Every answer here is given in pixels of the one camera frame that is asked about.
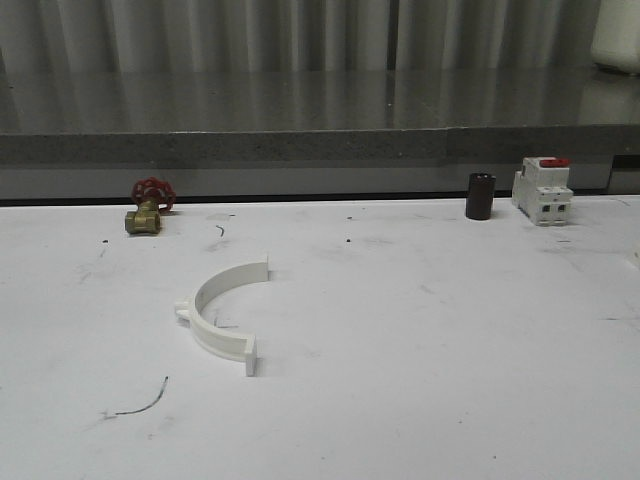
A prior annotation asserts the brass valve red handwheel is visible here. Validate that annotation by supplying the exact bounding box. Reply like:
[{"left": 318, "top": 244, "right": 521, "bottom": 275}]
[{"left": 124, "top": 177, "right": 176, "bottom": 235}]

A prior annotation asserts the white half pipe clamp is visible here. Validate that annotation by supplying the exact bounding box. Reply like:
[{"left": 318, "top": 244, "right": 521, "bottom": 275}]
[{"left": 174, "top": 255, "right": 269, "bottom": 377}]

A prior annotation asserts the grey stone counter ledge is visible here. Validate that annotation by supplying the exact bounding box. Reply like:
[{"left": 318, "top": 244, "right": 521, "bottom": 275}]
[{"left": 1, "top": 67, "right": 639, "bottom": 204}]

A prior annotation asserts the white circuit breaker red switch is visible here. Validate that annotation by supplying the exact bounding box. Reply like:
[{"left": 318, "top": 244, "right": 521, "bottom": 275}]
[{"left": 511, "top": 157, "right": 573, "bottom": 226}]

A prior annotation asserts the dark brown cylindrical coupling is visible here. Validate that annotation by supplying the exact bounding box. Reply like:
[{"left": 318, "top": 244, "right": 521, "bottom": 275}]
[{"left": 465, "top": 172, "right": 496, "bottom": 221}]

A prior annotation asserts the white container in background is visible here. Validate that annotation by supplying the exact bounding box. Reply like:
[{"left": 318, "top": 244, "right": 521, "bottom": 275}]
[{"left": 590, "top": 0, "right": 640, "bottom": 75}]

